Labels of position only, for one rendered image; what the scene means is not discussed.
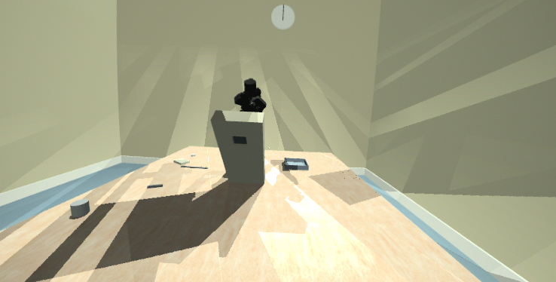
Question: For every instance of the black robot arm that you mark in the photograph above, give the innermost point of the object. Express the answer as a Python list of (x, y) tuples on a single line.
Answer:
[(250, 91)]

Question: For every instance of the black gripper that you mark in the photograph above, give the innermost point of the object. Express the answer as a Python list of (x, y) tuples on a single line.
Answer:
[(251, 107)]

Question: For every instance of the grey cylinder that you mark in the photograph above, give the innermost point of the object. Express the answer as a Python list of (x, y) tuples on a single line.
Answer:
[(80, 207)]

